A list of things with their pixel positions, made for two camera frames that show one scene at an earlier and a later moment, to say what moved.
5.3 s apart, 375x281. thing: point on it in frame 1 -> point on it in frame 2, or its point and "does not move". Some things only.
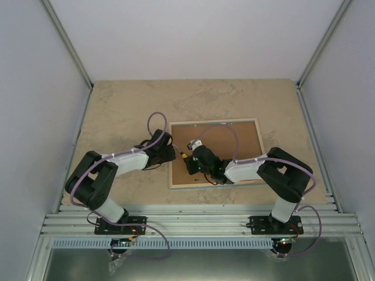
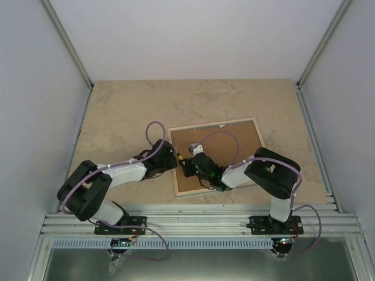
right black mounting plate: [268, 225] does not move
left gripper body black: [166, 157] -> [165, 166]
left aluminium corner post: [67, 43] does not move
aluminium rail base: [203, 221] does not move
